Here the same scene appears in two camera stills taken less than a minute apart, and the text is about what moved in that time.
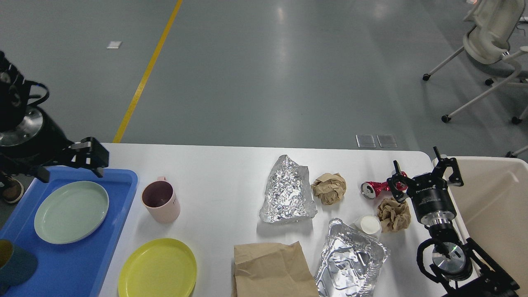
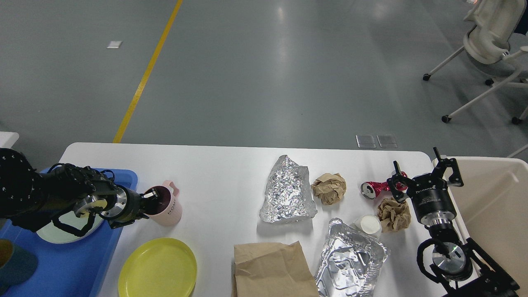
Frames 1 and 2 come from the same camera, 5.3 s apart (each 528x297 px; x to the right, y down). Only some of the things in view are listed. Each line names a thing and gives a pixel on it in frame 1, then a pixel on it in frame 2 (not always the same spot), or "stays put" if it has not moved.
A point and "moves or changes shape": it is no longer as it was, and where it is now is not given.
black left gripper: x=36 y=141 → x=124 y=206
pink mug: x=160 y=198 moves or changes shape
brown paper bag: x=272 y=269 stays put
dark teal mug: x=17 y=264 stays put
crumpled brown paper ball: x=331 y=188 stays put
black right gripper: x=432 y=202 stays put
